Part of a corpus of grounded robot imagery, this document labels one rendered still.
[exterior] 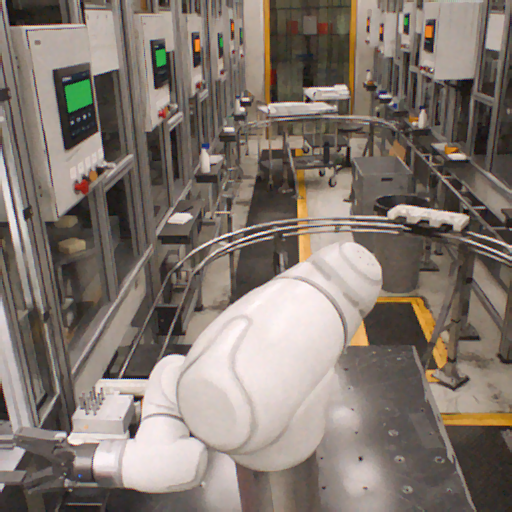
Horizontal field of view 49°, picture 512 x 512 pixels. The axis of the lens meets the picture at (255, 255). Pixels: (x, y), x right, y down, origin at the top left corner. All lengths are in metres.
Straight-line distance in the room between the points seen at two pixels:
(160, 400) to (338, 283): 0.60
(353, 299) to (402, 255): 3.27
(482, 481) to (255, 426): 2.17
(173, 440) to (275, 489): 0.49
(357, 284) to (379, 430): 1.12
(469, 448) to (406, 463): 1.16
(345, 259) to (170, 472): 0.60
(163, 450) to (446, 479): 0.82
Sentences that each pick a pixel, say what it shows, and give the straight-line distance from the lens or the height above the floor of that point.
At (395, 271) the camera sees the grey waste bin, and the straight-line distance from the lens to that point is 4.02.
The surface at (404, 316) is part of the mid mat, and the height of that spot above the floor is 0.01.
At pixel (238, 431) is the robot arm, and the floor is 1.44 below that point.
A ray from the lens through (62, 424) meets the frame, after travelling 1.69.
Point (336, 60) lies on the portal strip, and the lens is 9.21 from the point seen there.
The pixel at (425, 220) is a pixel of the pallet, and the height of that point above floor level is 0.84.
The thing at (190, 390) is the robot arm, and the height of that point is 1.47.
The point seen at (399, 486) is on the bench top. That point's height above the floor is 0.68.
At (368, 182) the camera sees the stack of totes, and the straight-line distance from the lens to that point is 4.56.
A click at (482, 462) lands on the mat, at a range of 2.78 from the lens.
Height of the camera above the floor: 1.81
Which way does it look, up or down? 23 degrees down
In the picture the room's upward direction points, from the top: 2 degrees counter-clockwise
